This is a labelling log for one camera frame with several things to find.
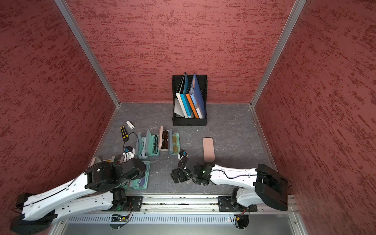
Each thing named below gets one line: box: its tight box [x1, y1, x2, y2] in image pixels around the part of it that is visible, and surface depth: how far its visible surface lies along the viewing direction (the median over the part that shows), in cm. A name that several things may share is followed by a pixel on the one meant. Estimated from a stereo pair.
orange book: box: [185, 85, 200, 119], surface depth 94 cm
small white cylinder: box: [126, 120, 136, 130], surface depth 105 cm
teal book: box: [179, 72, 195, 119], surface depth 91 cm
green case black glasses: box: [145, 130, 161, 158], surface depth 95 cm
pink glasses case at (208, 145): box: [202, 137, 216, 163], surface depth 95 cm
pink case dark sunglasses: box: [158, 125, 170, 152], surface depth 94 cm
